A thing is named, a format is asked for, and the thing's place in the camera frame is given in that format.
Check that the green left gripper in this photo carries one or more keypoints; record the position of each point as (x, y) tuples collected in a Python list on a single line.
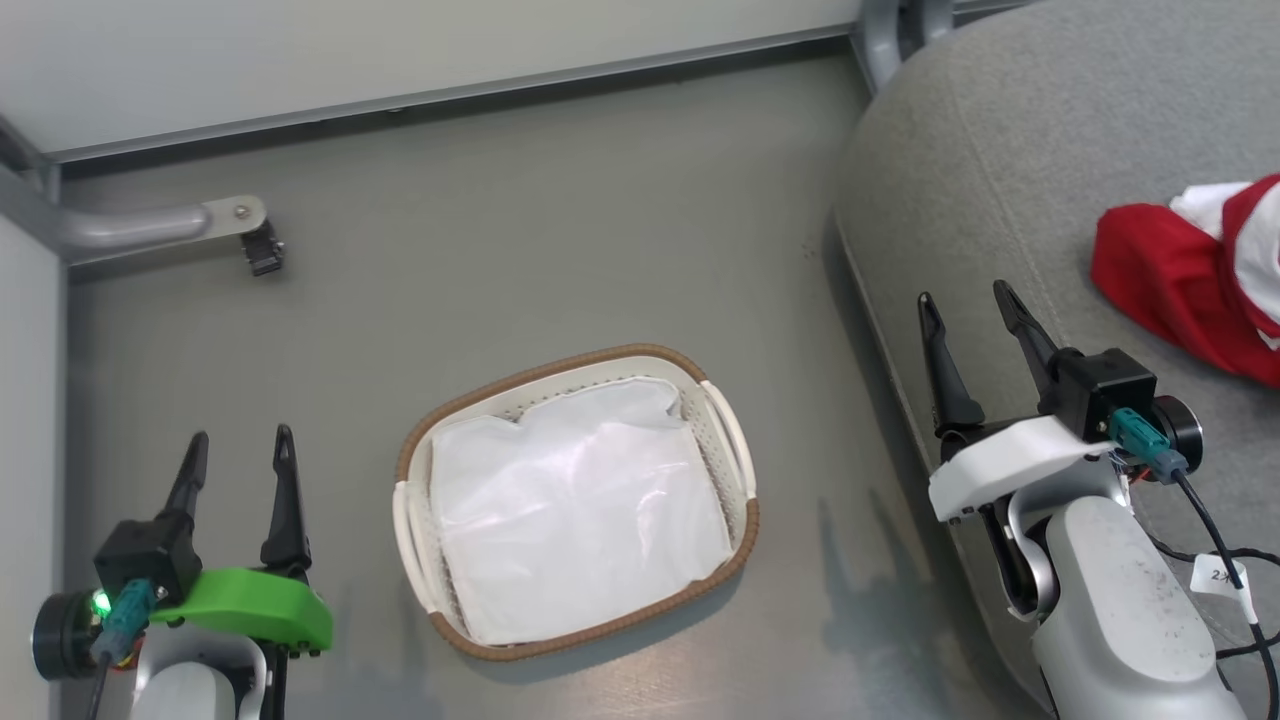
[(260, 605)]

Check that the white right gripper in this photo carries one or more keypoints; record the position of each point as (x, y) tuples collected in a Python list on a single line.
[(1010, 465)]

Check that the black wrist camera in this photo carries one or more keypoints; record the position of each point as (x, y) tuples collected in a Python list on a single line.
[(145, 550), (1100, 385)]

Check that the white wicker-rimmed laundry basket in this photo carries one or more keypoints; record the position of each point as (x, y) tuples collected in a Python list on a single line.
[(725, 440)]

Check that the black caster wheel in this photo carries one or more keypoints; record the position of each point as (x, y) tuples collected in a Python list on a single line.
[(263, 248)]

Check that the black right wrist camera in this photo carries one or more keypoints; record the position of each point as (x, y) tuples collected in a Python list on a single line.
[(1100, 385)]

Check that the grey partition foot bracket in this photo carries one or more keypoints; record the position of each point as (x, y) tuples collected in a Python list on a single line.
[(140, 225)]

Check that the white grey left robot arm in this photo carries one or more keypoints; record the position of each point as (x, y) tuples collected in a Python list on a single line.
[(190, 690)]

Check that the red and white garment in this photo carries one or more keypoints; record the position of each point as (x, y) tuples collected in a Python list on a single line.
[(1160, 275)]

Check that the grey partition bottom rail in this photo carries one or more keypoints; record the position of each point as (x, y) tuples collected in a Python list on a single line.
[(450, 92)]

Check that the grey fabric sofa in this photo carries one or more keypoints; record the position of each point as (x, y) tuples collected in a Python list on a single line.
[(1000, 170)]

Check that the grey double partition post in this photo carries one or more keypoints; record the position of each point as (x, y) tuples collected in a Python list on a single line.
[(885, 35)]

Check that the white basket liner cloth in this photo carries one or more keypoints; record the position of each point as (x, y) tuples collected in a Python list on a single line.
[(580, 510)]

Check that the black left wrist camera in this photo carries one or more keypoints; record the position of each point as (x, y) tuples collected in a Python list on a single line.
[(145, 550)]

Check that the grey partition corner post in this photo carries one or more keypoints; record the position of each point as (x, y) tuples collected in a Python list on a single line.
[(25, 160)]

